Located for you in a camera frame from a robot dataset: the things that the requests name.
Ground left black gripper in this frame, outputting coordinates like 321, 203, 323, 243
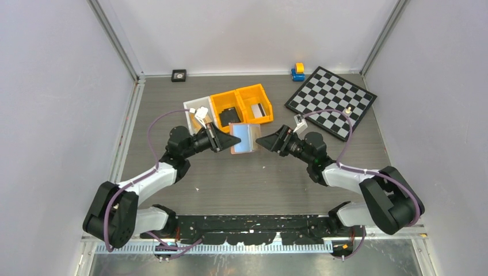
182, 122, 241, 159

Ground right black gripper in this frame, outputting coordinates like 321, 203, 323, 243
257, 124, 314, 164

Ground tan leather card holder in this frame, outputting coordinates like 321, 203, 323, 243
230, 123, 261, 155

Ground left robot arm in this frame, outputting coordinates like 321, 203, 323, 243
82, 122, 241, 251

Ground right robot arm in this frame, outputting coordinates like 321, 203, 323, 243
256, 125, 425, 236

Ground black card in bin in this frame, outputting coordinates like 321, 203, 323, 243
219, 107, 242, 127

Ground white striped card in bin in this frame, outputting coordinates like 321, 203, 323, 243
251, 103, 266, 118

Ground white plastic bin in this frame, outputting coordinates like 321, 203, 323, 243
183, 96, 216, 134

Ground left orange plastic bin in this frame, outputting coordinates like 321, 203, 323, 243
210, 90, 247, 133

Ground orange plastic bin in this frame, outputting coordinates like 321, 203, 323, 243
210, 90, 247, 133
237, 83, 274, 124

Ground right orange plastic bin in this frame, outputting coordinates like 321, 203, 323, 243
237, 83, 274, 124

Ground black and white chessboard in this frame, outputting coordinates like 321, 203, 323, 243
284, 67, 377, 141

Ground blue and yellow toy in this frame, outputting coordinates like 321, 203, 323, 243
291, 63, 306, 82

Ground small black square device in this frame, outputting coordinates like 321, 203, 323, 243
171, 69, 187, 82

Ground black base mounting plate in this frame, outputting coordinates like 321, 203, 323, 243
139, 214, 363, 247

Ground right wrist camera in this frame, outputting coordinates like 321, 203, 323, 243
293, 114, 308, 135

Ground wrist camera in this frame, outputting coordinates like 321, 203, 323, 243
192, 106, 211, 131
293, 114, 308, 135

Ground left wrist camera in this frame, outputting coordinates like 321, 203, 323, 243
192, 106, 211, 131

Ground aluminium front rail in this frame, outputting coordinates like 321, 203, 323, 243
81, 213, 429, 243

